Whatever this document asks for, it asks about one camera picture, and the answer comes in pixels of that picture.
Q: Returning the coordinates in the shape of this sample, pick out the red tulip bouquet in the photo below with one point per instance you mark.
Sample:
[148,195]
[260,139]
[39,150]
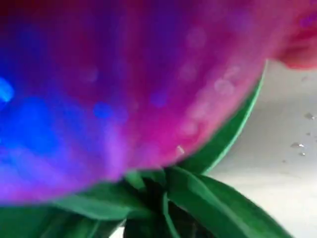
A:
[148,99]

